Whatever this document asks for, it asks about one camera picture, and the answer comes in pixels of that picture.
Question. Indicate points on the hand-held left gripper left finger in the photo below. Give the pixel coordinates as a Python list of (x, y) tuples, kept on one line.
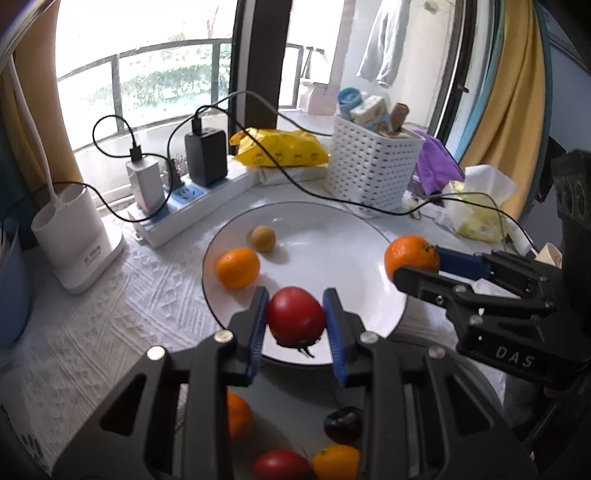
[(258, 325)]

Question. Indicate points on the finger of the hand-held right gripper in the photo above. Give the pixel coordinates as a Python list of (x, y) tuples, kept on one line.
[(461, 264), (425, 281)]

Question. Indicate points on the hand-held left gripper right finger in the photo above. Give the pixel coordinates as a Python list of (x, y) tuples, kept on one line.
[(334, 332)]

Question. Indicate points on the orange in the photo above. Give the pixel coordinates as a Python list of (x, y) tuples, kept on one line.
[(240, 415), (238, 268), (408, 254), (336, 462)]

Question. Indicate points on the red tomato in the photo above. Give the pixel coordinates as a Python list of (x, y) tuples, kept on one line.
[(295, 316), (281, 465)]

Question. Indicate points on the brown longan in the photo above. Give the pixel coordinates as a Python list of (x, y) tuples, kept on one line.
[(263, 238)]

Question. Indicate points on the white plate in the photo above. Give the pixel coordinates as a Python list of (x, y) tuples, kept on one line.
[(323, 240)]

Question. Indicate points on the dark cherry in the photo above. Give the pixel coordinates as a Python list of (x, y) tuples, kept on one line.
[(342, 425)]

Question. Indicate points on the paper cup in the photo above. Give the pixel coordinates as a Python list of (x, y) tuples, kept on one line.
[(549, 254)]

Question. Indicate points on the yellow tissue pack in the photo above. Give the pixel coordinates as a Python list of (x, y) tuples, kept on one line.
[(480, 226)]

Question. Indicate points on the white tissue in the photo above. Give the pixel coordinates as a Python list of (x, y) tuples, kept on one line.
[(489, 182)]

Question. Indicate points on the purple cloth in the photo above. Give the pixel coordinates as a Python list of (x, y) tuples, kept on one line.
[(436, 161)]

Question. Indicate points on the white textured tablecloth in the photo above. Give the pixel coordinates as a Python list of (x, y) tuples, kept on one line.
[(138, 304)]

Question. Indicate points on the white plastic basket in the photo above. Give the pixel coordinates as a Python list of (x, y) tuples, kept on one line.
[(369, 161)]

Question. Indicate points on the yellow curtain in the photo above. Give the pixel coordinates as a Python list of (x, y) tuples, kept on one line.
[(27, 138), (508, 101)]

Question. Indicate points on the small pale box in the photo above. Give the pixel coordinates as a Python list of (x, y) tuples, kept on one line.
[(406, 134)]

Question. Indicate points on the white power strip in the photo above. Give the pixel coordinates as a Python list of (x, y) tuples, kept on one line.
[(231, 185)]

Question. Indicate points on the white wipes packet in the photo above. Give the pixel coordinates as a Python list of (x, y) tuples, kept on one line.
[(300, 174)]

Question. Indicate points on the brown snack bar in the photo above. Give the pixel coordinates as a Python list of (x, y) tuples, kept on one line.
[(399, 115)]

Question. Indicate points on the black charger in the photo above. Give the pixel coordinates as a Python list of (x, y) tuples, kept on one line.
[(206, 157)]

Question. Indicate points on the printed tissue packet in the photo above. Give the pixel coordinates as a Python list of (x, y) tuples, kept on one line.
[(369, 113)]

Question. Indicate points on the yellow packet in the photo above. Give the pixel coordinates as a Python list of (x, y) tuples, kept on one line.
[(281, 147)]

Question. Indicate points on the white charger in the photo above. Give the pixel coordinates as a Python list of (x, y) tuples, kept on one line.
[(145, 184)]

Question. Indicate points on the blue capped bottle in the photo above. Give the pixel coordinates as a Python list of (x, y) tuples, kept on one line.
[(349, 99)]

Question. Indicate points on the white desk lamp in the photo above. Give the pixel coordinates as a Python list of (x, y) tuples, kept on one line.
[(78, 244)]

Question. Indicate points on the hanging grey garment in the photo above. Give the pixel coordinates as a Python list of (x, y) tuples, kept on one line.
[(385, 41)]

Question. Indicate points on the blue cup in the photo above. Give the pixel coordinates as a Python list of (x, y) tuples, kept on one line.
[(11, 286)]

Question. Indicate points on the white packet with green print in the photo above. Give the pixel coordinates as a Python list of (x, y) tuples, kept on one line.
[(23, 443)]

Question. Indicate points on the black balcony railing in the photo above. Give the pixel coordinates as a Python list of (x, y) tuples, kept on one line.
[(115, 83)]

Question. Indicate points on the dark window frame post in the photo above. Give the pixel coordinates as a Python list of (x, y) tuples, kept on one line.
[(258, 55)]

